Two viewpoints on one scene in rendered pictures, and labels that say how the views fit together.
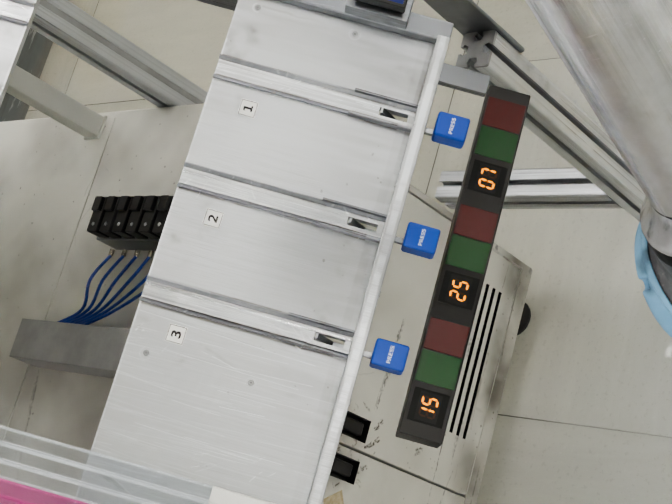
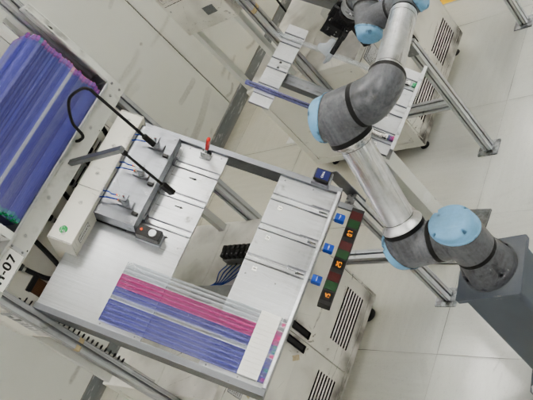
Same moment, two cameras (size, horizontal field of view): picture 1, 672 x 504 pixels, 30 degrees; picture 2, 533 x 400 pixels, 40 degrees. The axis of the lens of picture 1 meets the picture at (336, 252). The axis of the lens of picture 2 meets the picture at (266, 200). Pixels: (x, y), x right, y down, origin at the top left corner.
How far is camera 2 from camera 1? 1.14 m
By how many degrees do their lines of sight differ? 15
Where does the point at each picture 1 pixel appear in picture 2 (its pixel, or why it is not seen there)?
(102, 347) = (223, 291)
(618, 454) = (402, 360)
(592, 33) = (365, 176)
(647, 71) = (377, 186)
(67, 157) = (211, 237)
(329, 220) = (301, 240)
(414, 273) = not seen: hidden behind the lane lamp
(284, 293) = (286, 259)
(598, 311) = (399, 311)
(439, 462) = (335, 356)
